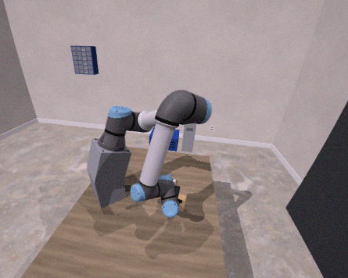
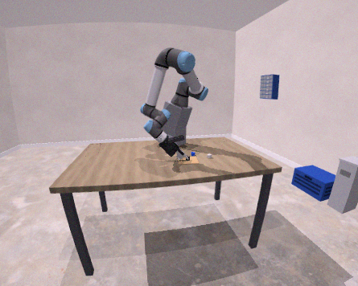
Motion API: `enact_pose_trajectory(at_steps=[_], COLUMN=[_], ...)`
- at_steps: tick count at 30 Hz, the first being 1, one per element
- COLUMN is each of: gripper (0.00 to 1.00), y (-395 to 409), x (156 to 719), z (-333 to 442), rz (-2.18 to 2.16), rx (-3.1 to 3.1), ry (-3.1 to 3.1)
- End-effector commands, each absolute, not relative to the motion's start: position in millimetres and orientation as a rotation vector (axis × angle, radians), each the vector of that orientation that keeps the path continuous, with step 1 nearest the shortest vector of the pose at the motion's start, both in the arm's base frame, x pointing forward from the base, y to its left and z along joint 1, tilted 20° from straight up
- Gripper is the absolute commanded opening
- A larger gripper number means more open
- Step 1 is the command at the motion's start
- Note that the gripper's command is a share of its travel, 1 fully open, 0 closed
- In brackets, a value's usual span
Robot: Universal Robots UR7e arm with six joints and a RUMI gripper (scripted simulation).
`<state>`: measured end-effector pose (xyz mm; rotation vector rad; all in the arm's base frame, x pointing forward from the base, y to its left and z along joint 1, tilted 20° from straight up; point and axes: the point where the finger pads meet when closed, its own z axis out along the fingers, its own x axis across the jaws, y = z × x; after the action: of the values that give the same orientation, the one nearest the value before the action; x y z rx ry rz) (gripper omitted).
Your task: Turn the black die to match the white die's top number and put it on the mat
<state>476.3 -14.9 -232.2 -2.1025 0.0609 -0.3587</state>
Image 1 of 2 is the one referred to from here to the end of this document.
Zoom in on tan flat mat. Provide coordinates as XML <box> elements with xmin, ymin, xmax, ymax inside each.
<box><xmin>178</xmin><ymin>194</ymin><xmax>187</xmax><ymax>212</ymax></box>

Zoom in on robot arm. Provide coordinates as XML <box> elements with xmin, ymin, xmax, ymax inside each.
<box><xmin>99</xmin><ymin>90</ymin><xmax>212</xmax><ymax>218</ymax></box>

